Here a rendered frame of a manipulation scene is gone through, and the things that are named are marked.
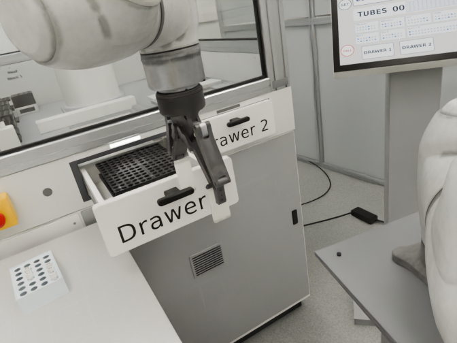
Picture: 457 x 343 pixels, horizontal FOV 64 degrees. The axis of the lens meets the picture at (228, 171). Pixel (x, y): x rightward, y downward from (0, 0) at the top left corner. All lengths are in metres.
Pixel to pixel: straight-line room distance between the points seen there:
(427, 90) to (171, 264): 1.01
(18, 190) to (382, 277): 0.80
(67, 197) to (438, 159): 0.82
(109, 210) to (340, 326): 1.15
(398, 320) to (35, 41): 0.56
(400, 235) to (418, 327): 0.21
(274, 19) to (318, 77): 1.47
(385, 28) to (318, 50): 1.27
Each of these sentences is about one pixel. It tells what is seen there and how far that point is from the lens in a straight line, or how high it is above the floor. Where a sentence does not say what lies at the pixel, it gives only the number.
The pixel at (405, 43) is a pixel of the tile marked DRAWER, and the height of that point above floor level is 1.01.
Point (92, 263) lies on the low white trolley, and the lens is 0.87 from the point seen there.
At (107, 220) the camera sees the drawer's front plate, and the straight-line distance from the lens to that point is 0.72.
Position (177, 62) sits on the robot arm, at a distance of 0.54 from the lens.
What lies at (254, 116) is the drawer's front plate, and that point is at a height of 0.89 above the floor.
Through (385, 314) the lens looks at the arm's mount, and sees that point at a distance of 0.62.
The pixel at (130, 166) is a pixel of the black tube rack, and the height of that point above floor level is 0.90.
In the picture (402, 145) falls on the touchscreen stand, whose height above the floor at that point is 0.65.
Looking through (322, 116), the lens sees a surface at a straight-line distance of 2.67.
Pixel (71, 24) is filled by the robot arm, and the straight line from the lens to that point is 0.38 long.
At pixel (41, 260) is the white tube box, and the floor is 0.80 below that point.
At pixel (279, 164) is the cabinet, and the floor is 0.70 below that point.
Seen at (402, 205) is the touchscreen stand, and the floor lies 0.39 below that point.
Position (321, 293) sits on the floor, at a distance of 1.75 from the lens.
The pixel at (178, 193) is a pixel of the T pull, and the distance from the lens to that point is 0.70.
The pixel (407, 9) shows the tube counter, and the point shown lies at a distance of 1.37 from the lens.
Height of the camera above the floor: 1.22
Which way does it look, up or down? 24 degrees down
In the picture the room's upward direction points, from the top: 11 degrees counter-clockwise
